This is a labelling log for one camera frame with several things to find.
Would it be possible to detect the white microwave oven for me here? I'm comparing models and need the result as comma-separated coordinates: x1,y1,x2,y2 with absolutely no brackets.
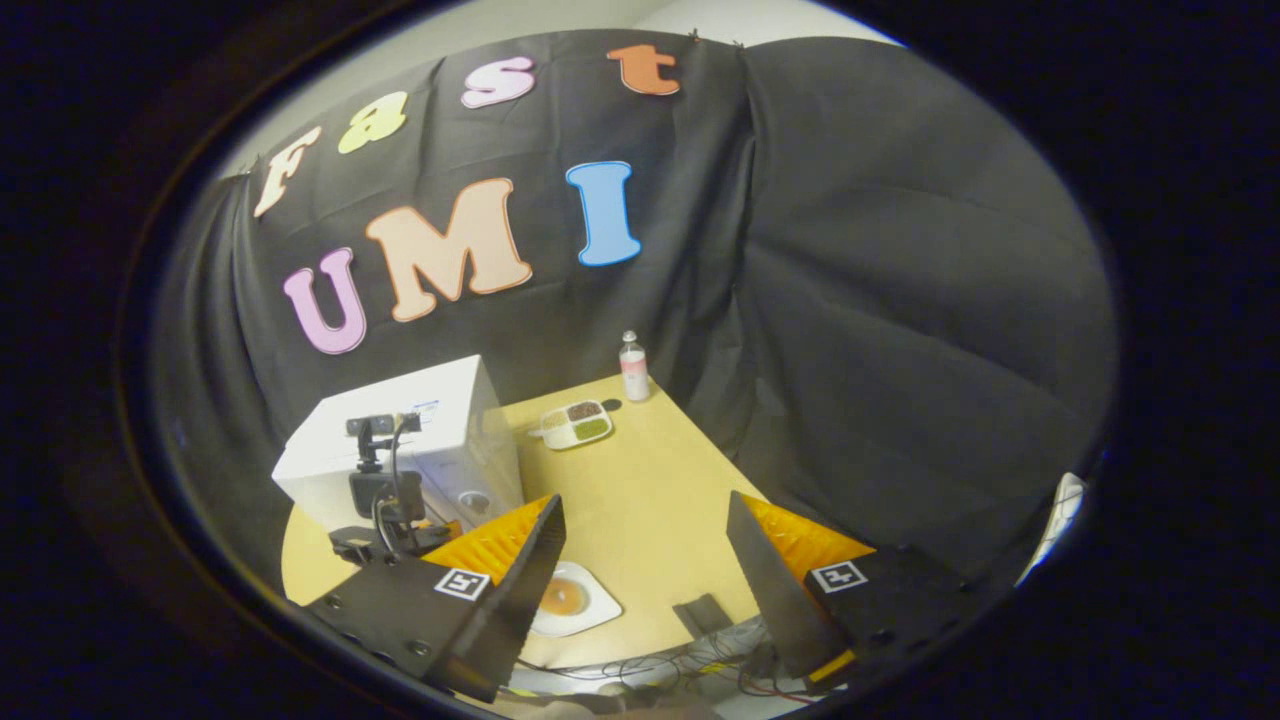
272,354,525,536

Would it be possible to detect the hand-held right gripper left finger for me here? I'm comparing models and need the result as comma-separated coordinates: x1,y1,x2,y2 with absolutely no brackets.
305,494,568,704

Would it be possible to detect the white square plate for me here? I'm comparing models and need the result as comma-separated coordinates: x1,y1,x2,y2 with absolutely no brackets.
528,561,624,639

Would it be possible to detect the small black flat block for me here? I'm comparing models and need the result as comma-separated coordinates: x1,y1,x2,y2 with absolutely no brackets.
672,593,736,641

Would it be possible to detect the white divided grain tray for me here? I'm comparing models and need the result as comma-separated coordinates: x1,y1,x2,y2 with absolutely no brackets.
528,399,614,451

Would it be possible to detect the black backdrop cloth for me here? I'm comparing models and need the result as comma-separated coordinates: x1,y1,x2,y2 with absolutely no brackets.
150,28,1119,591

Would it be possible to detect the clear bottle with pink label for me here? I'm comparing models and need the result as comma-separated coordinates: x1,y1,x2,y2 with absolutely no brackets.
619,331,651,403

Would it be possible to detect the bundle of cables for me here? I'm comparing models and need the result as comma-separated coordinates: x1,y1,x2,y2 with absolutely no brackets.
515,620,851,706

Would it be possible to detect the round brown bread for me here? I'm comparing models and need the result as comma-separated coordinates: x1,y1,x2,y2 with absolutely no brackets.
538,578,591,617

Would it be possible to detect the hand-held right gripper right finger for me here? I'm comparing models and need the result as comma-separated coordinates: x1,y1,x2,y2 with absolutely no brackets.
726,490,1001,691

